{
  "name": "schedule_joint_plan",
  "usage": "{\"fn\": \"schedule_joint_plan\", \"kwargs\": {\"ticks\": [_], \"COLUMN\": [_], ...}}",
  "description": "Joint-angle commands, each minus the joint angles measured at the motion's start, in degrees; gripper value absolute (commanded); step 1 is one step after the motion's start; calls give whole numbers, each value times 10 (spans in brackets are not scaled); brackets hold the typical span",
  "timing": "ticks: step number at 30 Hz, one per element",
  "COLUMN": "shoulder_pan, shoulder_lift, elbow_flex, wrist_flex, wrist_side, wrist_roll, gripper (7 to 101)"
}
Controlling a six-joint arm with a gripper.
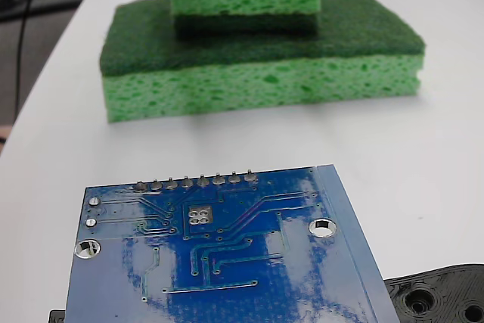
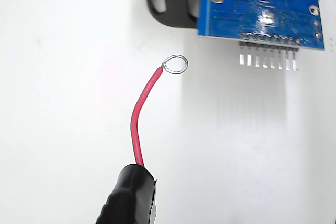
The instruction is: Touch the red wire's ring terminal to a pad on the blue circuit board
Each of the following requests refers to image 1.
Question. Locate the blue printed circuit board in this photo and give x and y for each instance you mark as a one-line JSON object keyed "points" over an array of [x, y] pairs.
{"points": [[227, 281]]}

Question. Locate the large green scouring sponge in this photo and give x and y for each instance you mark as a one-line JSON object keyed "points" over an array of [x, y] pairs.
{"points": [[246, 84]]}

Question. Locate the black plastic mount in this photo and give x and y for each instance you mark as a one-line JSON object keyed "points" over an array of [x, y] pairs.
{"points": [[446, 292]]}

